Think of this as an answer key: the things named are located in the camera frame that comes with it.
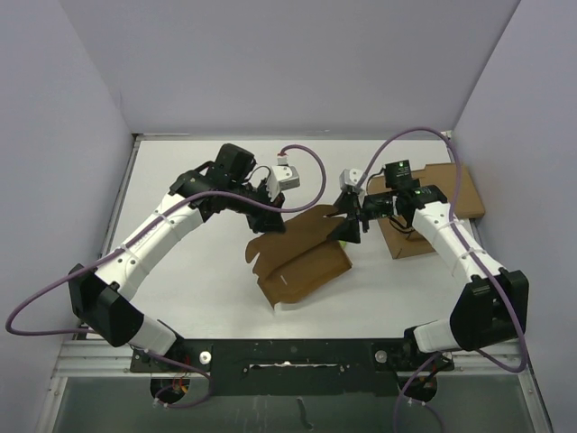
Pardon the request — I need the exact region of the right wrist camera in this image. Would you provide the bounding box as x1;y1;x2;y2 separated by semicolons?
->
339;169;364;194

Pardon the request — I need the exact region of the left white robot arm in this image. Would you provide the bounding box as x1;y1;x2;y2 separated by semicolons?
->
69;143;299;371

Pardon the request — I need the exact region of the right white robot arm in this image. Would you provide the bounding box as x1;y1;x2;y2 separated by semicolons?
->
328;161;529;369

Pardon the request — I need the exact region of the flat cardboard stack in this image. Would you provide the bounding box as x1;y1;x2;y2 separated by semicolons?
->
367;160;485;259

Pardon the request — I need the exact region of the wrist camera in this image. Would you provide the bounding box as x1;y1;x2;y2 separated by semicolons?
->
266;165;300;201
339;169;364;194

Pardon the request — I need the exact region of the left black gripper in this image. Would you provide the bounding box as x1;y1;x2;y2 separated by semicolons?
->
227;178;286;233

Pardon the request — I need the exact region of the purple cable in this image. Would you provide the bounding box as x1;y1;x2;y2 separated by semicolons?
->
5;143;327;410
360;127;528;433

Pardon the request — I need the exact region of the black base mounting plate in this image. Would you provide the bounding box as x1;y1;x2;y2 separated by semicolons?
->
130;337;454;409

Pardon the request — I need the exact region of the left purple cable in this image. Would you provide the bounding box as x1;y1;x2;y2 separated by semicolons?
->
5;143;327;410

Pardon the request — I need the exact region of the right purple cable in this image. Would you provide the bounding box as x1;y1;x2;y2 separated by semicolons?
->
360;127;528;433

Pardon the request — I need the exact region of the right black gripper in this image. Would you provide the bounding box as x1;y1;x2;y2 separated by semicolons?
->
326;190;397;243

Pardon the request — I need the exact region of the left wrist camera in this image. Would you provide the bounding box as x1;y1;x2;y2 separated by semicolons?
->
266;165;300;201

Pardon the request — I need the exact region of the brown cardboard box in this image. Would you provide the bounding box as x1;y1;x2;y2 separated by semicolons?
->
245;204;352;308

